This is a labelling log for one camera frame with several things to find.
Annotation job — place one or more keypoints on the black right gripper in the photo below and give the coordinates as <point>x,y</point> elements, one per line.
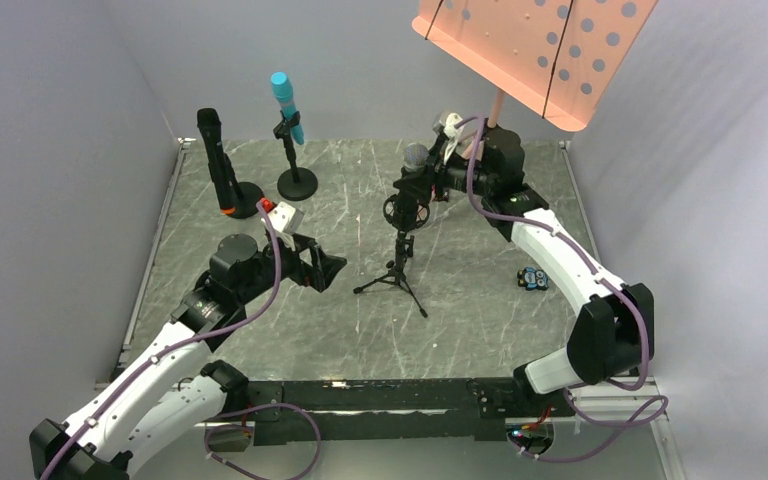
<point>435,172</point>

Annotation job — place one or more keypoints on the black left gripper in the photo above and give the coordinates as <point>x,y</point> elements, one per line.
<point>308,266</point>

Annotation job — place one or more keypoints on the black tripod shock mount stand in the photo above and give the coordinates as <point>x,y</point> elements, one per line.
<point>400,265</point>

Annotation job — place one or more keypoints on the black clip desk mic stand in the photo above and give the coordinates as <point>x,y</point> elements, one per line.
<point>295,183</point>

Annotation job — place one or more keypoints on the black small desk mic stand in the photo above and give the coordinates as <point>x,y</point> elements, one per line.
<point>245,195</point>

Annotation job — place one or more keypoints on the blue microphone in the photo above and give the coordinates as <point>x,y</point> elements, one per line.
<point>283,92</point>

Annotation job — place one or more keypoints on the black microphone orange end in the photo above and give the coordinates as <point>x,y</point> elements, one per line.
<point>210,128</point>

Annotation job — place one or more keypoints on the black microphone silver grille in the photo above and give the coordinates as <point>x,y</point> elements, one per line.
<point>415,158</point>

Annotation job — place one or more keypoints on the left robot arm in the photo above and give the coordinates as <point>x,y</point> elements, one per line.
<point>173,385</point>

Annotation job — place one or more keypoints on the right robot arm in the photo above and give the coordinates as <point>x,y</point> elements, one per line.
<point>613,337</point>

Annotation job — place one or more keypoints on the pink music stand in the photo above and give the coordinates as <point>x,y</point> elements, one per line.
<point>555,57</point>

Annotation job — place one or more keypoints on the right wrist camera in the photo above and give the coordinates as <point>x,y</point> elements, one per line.
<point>449,123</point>

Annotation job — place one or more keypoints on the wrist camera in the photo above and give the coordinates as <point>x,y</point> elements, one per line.
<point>284,218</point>
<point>449,123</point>

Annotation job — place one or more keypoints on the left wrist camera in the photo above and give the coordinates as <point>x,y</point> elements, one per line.
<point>284,218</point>

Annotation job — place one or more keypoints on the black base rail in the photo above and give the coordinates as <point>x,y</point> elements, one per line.
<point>483,409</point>

